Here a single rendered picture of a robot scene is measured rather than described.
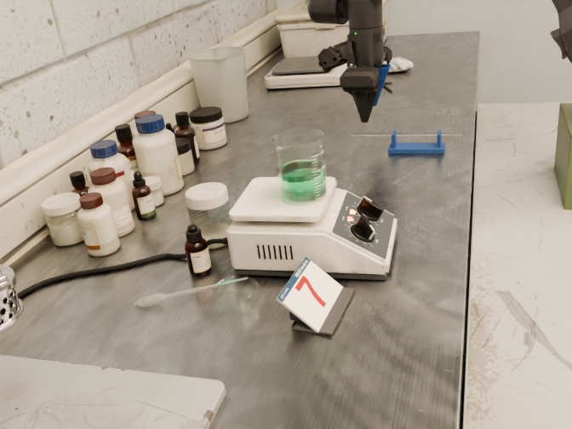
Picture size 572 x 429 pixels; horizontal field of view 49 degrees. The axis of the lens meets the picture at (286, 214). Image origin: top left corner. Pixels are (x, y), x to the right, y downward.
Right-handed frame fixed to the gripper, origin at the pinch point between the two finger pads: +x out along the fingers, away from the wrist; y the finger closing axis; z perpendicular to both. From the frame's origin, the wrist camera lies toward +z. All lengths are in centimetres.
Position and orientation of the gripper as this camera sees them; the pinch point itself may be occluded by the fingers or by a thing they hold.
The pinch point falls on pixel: (368, 95)
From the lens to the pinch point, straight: 114.2
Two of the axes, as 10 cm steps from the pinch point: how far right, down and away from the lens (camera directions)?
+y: -2.8, 4.6, -8.4
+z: -9.5, -0.5, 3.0
